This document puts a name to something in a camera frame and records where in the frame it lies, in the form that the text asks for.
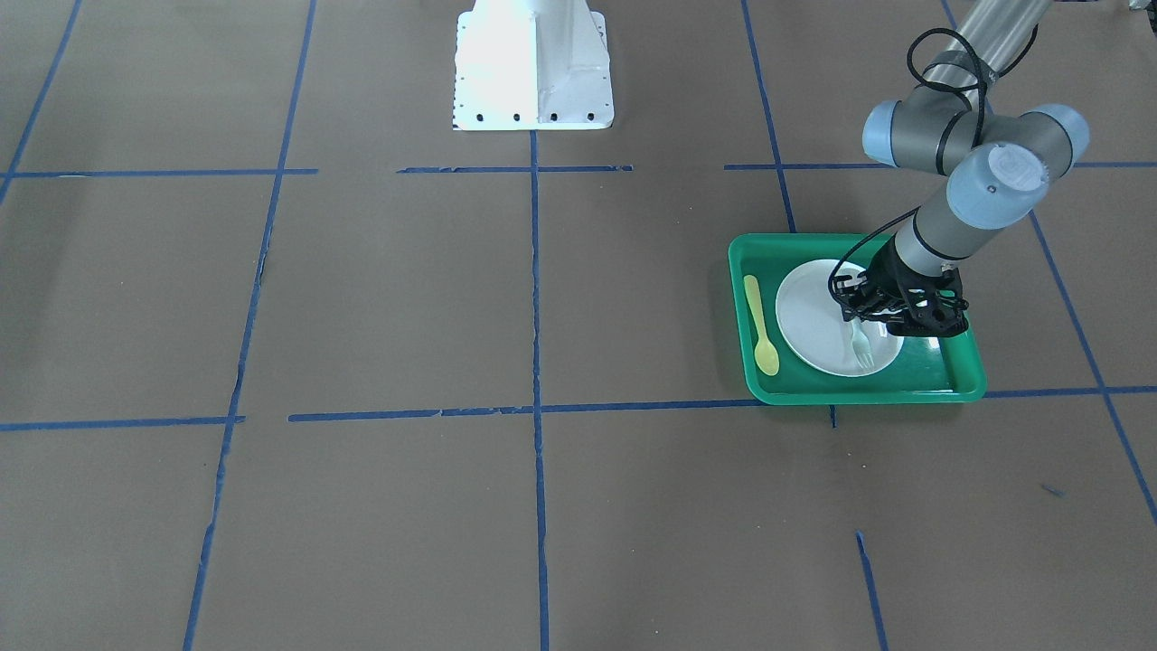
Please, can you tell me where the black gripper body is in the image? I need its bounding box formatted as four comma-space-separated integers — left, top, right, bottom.
868, 241, 970, 338

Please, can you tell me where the clear plastic fork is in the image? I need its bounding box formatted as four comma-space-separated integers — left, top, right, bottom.
850, 317, 875, 373

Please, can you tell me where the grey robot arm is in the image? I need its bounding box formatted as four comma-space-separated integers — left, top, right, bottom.
827, 1, 1090, 338

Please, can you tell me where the white round plate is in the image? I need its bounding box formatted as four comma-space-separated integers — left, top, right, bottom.
774, 259, 905, 378

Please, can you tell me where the green plastic tray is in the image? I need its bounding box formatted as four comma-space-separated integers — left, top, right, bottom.
728, 234, 987, 405

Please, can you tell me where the yellow plastic spoon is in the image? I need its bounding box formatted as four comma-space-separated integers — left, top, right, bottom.
743, 275, 780, 376

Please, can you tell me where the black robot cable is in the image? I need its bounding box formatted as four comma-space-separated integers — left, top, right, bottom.
827, 27, 1040, 299

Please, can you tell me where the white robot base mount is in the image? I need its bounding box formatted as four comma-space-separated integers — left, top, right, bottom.
452, 1, 616, 132

